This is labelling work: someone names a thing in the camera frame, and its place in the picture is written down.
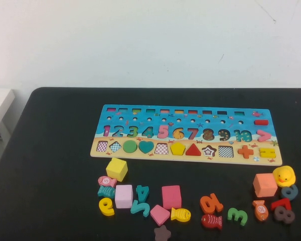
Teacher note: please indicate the red number seven piece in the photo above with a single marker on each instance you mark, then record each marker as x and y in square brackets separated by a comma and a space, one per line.
[279, 204]

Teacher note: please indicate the orange fish with ten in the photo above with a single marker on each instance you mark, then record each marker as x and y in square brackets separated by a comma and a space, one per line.
[261, 210]

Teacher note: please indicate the yellow pentagon piece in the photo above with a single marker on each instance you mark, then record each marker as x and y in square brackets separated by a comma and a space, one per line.
[177, 149]

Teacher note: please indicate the light pink wooden cube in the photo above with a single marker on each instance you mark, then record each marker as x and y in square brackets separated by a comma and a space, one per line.
[124, 197]

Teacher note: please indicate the red wooden fish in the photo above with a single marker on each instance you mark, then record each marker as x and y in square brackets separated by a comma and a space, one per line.
[211, 221]

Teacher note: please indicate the yellow wooden cube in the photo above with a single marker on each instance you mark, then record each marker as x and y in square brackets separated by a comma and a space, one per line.
[116, 170]

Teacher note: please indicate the yellow equals sign piece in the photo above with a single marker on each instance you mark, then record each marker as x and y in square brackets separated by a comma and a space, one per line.
[267, 150]

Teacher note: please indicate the teal heart piece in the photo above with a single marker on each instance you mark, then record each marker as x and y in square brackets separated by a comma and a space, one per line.
[146, 146]

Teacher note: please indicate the hot pink rectangular block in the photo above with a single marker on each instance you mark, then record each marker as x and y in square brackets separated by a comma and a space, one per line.
[171, 197]

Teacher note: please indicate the yellow rubber duck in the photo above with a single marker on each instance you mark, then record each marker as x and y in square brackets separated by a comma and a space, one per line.
[284, 174]

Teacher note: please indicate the teal number five piece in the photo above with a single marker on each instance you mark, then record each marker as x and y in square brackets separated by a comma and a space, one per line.
[145, 209]

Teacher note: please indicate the teal striped wooden fish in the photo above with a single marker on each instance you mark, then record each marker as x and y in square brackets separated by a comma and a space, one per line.
[106, 191]

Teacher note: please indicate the yellow number six piece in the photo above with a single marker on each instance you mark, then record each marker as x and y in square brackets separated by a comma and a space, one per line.
[106, 208]

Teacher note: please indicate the teal number four piece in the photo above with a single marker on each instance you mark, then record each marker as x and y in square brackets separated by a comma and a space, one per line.
[143, 197]

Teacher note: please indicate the grey-blue number nine piece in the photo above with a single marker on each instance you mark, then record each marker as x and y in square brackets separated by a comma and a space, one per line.
[294, 192]

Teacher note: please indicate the orange number ten piece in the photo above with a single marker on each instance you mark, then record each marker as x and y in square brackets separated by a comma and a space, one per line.
[217, 205]

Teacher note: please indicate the pink diamond piece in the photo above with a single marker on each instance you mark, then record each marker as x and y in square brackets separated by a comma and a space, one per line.
[160, 215]

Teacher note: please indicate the green number three piece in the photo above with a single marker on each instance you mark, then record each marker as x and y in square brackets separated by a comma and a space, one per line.
[242, 217]

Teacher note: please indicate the red minus sign piece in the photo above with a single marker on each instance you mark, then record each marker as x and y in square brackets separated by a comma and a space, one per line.
[261, 122]

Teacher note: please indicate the pink number five piece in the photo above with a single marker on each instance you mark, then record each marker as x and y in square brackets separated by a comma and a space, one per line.
[164, 135]

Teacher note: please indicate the colourful wooden puzzle board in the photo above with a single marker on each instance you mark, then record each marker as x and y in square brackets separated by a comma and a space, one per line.
[225, 118]

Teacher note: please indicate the green circle piece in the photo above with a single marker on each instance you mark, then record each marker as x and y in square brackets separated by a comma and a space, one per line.
[130, 146]

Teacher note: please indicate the pink fish with five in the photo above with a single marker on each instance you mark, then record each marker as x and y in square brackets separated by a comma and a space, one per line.
[106, 181]

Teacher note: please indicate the white cabinet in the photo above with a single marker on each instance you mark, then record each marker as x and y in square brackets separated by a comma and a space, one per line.
[0, 110]

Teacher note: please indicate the pink greater-than sign piece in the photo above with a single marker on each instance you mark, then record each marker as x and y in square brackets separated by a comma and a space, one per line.
[266, 135]

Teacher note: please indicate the yellow wooden fish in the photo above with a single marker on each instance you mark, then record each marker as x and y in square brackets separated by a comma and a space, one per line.
[181, 214]

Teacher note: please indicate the brown number eight piece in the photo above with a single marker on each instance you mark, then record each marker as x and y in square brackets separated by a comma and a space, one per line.
[279, 215]

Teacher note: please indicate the red triangle piece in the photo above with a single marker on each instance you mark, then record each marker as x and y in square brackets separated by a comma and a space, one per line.
[193, 151]

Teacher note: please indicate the salmon orange wooden cube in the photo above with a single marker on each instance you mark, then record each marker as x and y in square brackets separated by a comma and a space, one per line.
[264, 185]

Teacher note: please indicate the orange plus sign piece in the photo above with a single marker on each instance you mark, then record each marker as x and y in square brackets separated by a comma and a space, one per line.
[245, 151]

